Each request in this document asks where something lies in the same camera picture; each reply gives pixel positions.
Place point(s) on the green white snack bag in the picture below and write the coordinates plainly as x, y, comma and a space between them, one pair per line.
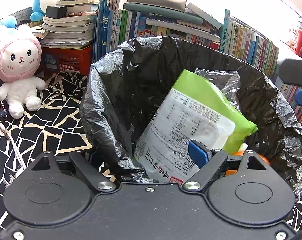
194, 109

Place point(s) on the pink white bunny plush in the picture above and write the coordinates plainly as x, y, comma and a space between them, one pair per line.
20, 57

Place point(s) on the red basket on books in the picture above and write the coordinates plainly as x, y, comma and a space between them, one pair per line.
295, 42

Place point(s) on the row of upright books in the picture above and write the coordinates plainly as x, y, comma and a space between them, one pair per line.
177, 18

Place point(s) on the black trash bag bin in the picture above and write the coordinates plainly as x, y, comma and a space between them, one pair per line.
126, 87

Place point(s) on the red plastic crate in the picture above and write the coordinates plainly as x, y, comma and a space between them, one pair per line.
67, 60

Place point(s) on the small black box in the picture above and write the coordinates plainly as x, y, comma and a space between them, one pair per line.
56, 12

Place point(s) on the clear plastic bag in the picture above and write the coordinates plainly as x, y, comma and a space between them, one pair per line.
227, 81

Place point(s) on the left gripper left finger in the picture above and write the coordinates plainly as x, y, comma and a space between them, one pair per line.
90, 175

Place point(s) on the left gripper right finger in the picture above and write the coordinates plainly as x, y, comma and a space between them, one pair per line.
210, 164

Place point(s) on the black white patterned cloth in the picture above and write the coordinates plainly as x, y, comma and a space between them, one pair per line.
55, 126

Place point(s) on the stack of paper books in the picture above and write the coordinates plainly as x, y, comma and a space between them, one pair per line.
74, 31

